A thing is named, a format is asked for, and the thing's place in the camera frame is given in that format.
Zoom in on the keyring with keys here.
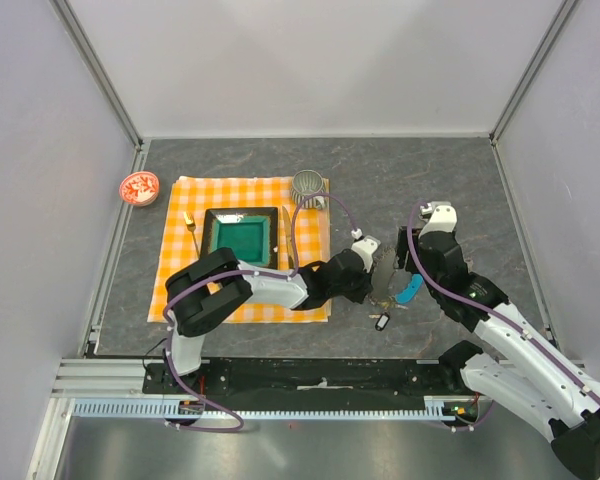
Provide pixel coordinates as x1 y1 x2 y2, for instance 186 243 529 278
367 244 406 332

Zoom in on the blue carabiner tag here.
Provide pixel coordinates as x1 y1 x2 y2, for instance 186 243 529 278
394 274 424 305

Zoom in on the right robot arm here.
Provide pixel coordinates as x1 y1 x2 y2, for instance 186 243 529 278
397 226 600 479

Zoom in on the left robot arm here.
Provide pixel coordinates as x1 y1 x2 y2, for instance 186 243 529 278
164 237 378 393

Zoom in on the gold knife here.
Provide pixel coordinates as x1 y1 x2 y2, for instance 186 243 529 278
281 206 296 269

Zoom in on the striped grey mug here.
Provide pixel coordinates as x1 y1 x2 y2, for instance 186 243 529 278
290 170 327 210

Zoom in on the teal square plate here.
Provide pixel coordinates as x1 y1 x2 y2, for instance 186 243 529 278
200 206 279 269

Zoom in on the gold fork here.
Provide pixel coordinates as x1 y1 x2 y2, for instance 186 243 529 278
183 211 200 256

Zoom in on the orange checkered cloth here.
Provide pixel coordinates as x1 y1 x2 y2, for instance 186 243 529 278
146 176 331 323

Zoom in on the red patterned small bowl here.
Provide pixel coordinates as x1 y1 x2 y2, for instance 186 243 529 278
118 171 160 207

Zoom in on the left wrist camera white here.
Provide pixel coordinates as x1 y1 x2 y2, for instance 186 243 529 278
351 235 381 272

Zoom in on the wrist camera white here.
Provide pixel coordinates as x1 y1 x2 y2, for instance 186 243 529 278
351 235 381 272
420 201 457 236

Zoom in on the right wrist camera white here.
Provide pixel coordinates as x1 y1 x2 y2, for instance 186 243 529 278
420 201 457 236

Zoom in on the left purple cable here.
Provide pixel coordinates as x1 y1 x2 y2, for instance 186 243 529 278
162 192 366 432

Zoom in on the purple cable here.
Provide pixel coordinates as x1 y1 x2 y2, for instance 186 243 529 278
407 200 600 431
162 192 366 432

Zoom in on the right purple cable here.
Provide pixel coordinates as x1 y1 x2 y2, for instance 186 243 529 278
407 200 600 431

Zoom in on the grey cable duct rail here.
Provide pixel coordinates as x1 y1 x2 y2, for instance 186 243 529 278
73 398 460 421

